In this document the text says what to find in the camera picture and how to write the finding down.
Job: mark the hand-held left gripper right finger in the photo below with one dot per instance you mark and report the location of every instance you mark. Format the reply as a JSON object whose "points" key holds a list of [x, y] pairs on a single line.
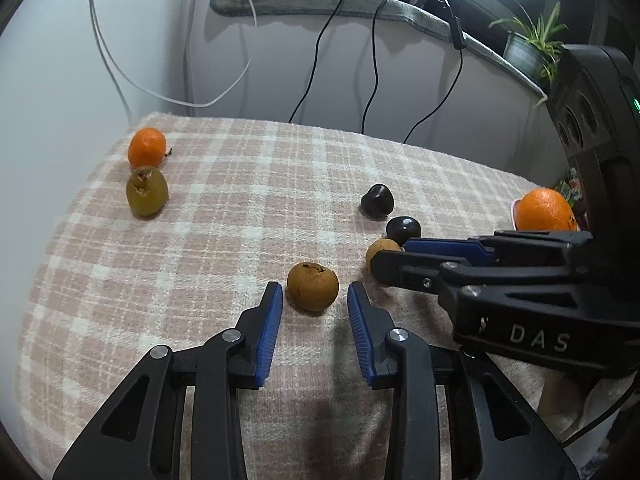
{"points": [[361, 335]]}

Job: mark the large orange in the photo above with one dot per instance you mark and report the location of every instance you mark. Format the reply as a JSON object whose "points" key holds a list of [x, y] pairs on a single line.
{"points": [[545, 210]]}

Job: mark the dark round fruit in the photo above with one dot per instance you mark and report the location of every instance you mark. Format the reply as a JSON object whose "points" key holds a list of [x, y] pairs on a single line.
{"points": [[401, 228], [377, 202]]}

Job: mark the checkered tablecloth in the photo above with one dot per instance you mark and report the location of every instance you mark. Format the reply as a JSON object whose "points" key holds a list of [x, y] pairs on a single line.
{"points": [[225, 200]]}

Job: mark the brown round fruit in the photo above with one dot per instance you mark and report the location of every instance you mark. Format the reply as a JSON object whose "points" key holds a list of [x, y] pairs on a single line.
{"points": [[312, 287], [385, 246]]}

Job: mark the olive green fruit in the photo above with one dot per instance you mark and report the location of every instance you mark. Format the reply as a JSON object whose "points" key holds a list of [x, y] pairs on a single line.
{"points": [[146, 192]]}

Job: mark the spider plant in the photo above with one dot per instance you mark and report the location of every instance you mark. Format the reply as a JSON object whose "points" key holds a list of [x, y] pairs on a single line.
{"points": [[542, 35]]}

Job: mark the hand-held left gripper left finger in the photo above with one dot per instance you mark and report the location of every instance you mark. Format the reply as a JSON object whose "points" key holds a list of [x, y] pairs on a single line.
{"points": [[267, 335]]}

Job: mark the green snack package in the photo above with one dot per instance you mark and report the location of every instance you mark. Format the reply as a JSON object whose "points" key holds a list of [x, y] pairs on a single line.
{"points": [[567, 187]]}

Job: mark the small tangerine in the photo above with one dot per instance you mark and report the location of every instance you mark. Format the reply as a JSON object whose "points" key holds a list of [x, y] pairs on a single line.
{"points": [[146, 146]]}

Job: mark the plant pot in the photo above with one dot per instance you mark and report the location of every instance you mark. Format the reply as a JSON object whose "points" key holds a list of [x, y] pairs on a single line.
{"points": [[522, 55]]}

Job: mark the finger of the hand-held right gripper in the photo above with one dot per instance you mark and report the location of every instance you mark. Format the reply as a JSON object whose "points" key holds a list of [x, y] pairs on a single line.
{"points": [[405, 272], [440, 248]]}

